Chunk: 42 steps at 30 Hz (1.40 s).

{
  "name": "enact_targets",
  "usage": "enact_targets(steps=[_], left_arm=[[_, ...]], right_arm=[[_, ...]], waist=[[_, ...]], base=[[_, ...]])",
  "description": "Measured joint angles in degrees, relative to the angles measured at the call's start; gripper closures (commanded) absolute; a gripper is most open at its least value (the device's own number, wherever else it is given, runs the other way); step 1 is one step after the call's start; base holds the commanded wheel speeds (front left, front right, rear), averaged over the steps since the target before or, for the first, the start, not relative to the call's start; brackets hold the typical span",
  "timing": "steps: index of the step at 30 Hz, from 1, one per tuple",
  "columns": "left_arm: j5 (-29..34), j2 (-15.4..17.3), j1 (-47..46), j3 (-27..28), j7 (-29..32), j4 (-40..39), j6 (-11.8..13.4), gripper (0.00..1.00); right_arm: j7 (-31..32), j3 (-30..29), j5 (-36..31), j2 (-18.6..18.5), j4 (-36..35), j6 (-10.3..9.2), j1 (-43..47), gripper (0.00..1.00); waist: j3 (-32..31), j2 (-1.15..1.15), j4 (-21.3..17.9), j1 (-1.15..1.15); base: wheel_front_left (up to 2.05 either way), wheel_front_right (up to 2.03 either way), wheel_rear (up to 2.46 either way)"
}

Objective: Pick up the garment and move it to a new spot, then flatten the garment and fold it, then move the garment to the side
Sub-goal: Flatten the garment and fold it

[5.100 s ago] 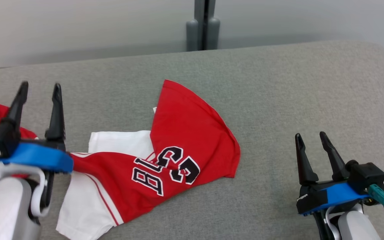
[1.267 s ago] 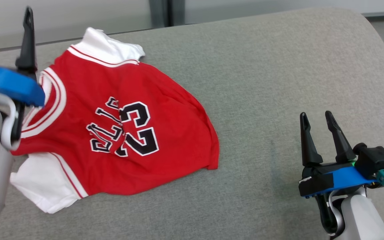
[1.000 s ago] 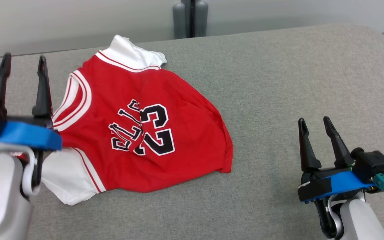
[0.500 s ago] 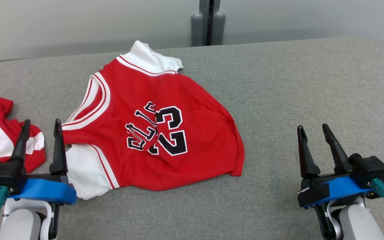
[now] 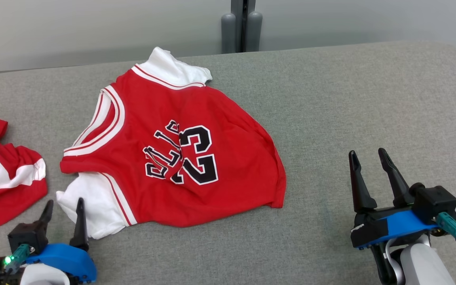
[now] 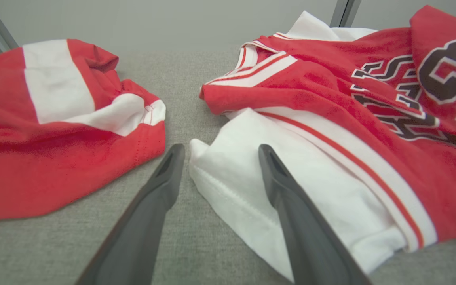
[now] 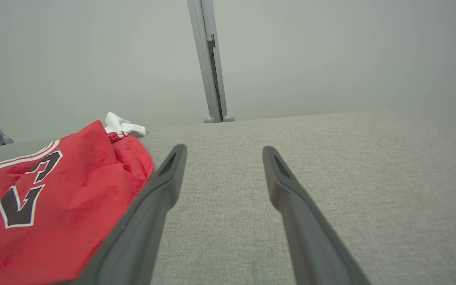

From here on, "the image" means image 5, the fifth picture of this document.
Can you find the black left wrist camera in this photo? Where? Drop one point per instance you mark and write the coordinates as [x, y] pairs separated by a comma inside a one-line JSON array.
[[26, 237]]

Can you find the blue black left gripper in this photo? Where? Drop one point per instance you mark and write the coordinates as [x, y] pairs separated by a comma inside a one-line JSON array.
[[67, 257]]

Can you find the grey partition post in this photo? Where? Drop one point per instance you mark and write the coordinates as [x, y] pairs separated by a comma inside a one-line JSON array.
[[242, 23]]

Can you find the red white jersey shirt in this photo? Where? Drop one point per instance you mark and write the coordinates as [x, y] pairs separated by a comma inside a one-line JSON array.
[[164, 111]]

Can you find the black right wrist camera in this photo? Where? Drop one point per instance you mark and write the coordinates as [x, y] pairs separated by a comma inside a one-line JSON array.
[[434, 200]]

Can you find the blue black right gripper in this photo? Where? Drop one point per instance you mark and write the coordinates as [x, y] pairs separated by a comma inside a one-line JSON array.
[[378, 227]]

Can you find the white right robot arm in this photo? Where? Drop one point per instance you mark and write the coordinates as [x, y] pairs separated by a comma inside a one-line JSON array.
[[422, 265]]

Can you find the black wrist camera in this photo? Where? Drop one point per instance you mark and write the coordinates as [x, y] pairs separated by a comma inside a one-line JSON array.
[[434, 200], [26, 237]]

